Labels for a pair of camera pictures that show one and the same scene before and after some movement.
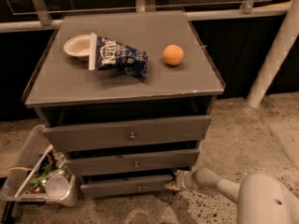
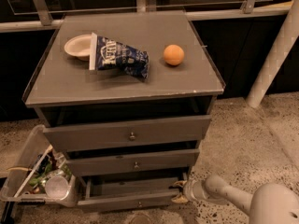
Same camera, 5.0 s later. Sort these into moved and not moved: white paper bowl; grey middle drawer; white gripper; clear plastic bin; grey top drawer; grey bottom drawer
Moved: white gripper; grey bottom drawer
Not moved: grey top drawer; white paper bowl; clear plastic bin; grey middle drawer
